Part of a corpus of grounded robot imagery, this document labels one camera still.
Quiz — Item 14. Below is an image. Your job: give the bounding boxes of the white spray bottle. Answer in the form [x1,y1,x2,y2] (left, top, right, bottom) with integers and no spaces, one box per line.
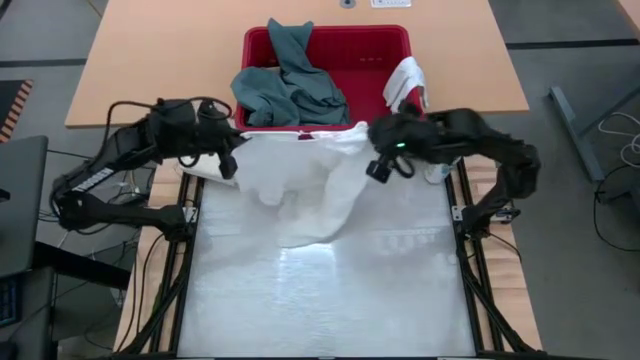
[423,158,459,185]

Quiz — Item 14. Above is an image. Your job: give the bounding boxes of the grey metal desk leg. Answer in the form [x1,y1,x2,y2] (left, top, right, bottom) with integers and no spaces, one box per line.
[548,85,640,184]

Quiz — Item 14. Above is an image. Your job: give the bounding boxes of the teal grey garment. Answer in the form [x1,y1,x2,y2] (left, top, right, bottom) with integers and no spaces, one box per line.
[230,18,351,127]

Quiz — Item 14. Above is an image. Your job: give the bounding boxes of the large light wooden desk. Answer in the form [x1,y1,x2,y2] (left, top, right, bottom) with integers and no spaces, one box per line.
[64,0,530,129]

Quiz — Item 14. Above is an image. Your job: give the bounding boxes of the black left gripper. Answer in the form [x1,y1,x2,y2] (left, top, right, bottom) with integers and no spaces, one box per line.
[197,99,250,160]

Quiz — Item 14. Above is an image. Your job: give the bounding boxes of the white floor cable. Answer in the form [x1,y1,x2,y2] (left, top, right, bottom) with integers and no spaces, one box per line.
[597,111,640,169]

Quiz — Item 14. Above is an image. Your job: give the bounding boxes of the black floor cable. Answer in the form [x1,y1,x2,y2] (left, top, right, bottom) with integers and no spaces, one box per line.
[593,164,640,254]

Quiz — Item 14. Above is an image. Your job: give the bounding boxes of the small white cloth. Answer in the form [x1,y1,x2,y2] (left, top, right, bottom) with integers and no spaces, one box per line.
[382,55,429,114]

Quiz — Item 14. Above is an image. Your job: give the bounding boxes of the dark grey laptop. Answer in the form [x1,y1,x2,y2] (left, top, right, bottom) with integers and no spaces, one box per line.
[0,134,50,279]

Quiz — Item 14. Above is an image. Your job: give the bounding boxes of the black mat with orange stripes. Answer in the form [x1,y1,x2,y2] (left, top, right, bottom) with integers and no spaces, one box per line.
[0,78,35,144]

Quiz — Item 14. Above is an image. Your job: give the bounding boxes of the red plastic laundry bin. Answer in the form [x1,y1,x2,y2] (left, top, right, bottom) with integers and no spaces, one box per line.
[234,24,425,134]

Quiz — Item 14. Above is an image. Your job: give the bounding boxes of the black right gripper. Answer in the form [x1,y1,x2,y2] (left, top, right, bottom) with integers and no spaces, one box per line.
[368,113,436,161]

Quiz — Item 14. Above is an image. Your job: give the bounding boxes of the black aluminium table frame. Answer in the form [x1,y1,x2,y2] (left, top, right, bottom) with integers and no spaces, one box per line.
[119,169,541,360]

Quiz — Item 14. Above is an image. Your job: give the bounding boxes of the white lace shirt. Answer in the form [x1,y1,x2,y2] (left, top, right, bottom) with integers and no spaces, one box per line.
[230,121,375,250]

